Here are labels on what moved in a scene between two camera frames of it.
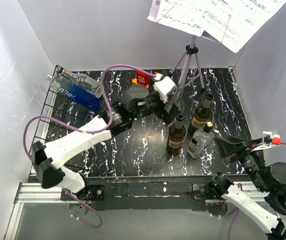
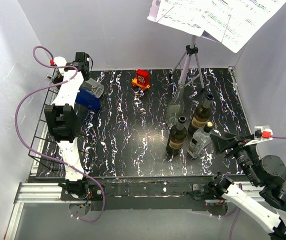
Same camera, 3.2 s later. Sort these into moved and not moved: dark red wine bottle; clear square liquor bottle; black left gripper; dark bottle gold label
Moved: black left gripper
Not moved: dark bottle gold label; dark red wine bottle; clear square liquor bottle
